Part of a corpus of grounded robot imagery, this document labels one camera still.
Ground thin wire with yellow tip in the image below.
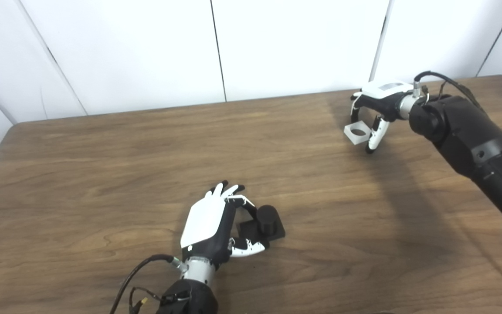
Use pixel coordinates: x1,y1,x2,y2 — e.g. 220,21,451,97
129,287,162,314

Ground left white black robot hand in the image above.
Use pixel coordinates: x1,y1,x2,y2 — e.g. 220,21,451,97
180,181,270,267

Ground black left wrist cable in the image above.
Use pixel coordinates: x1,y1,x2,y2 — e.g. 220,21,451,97
109,254,188,314

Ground black peg with square base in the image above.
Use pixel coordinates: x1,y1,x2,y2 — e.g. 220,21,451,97
237,205,286,242

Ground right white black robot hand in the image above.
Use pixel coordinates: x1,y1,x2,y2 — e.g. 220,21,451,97
349,81,414,154

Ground white square piece with hole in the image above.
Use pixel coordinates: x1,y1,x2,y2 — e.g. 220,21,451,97
344,121,371,145

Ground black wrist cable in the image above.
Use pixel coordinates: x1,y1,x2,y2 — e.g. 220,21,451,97
109,254,188,314
413,71,485,110

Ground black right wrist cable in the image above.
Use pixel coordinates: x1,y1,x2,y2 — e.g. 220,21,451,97
413,71,485,110

